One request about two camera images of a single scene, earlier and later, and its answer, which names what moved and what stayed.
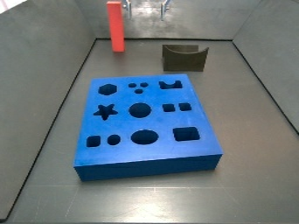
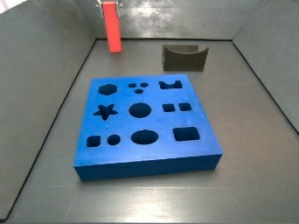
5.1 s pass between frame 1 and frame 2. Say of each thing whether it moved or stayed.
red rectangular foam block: moved
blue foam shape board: stayed
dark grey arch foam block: stayed
